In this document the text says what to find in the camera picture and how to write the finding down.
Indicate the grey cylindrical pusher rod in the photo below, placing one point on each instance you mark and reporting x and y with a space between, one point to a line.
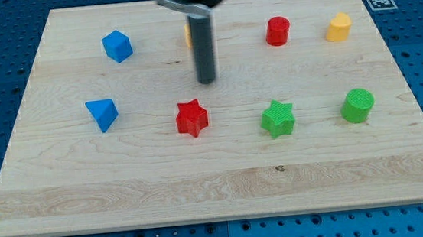
203 51

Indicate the yellow half-round block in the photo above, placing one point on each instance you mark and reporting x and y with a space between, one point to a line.
339 28

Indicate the blue triangular prism block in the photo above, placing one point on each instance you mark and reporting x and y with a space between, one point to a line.
103 111

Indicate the yellow block behind rod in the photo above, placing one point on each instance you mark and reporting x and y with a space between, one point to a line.
187 35

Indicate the green star block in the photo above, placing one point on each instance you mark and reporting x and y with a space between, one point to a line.
278 119

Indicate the white fiducial marker tag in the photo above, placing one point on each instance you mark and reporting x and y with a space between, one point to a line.
382 5

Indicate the green cylinder block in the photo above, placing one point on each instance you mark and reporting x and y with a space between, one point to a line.
357 105

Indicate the red cylinder block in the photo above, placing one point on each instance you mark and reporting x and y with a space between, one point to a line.
277 31

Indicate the light wooden board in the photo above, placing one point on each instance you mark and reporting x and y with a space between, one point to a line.
63 176

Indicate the blue cube block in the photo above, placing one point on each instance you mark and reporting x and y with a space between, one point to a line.
117 46

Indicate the red star block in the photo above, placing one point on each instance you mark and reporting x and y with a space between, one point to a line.
191 118

